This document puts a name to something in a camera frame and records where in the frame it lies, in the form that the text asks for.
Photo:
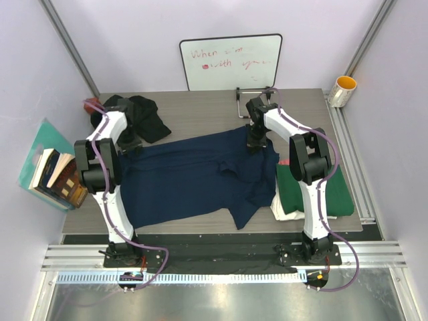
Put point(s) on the white mug yellow inside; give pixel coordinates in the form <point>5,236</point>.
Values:
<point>341,91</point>

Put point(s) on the folded pink t shirt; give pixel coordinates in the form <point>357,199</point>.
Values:
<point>285,162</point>

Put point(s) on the white perforated cable tray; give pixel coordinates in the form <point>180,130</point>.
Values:
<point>129,278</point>

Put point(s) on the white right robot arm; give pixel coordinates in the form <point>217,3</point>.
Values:
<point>310,164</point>

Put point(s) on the small red cube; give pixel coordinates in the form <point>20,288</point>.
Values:
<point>88,105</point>

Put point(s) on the black t shirt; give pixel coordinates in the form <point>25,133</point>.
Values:
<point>149,125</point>

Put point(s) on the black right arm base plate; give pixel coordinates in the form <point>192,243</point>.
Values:
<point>292,255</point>

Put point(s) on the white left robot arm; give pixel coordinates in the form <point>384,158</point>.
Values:
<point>99,171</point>

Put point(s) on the navy blue t shirt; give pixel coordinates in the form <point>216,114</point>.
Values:
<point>197,176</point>

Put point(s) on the teal plastic folder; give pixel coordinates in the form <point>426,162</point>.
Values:
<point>47,137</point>

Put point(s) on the black wire stand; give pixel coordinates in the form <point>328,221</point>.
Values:
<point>242,96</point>

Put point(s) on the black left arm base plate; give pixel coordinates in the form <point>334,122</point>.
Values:
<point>140,259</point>

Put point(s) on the brown cover paperback book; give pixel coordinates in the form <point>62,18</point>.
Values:
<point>65,183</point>

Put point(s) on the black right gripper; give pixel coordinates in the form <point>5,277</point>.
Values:
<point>255,145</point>

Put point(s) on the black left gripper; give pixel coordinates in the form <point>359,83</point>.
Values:
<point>136,145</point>

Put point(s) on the folded white t shirt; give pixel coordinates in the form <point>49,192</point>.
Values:
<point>279,213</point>

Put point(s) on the small whiteboard with red writing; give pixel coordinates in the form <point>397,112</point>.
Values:
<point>227,63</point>

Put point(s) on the folded green t shirt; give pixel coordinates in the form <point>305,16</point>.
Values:
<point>338,199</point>

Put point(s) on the dark blue paperback book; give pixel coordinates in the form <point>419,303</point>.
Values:
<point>43,172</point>

